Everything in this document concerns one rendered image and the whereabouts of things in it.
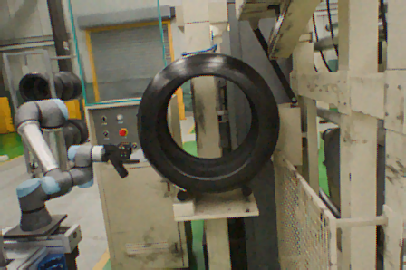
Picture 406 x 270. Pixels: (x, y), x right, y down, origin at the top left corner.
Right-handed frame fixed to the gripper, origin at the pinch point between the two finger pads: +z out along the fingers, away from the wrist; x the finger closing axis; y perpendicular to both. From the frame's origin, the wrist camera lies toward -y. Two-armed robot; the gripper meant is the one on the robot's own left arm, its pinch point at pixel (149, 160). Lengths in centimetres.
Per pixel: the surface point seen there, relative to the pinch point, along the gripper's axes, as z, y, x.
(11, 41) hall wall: -653, 117, 968
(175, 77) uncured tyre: 13.1, 37.3, -12.7
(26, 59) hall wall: -605, 60, 966
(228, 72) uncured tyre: 34, 40, -13
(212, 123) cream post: 27.9, 13.0, 28.3
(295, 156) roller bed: 71, -1, 21
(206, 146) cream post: 24.9, 0.7, 28.3
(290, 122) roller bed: 67, 16, 21
